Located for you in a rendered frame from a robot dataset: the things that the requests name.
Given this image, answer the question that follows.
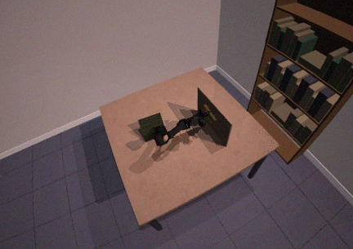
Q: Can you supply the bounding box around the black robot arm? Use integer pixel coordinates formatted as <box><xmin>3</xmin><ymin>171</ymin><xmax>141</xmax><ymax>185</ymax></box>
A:
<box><xmin>154</xmin><ymin>117</ymin><xmax>206</xmax><ymax>147</ymax></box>

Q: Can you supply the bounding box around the brown flat board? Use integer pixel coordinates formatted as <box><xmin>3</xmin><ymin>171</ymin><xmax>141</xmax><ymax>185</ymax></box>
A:
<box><xmin>198</xmin><ymin>87</ymin><xmax>232</xmax><ymax>146</ymax></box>

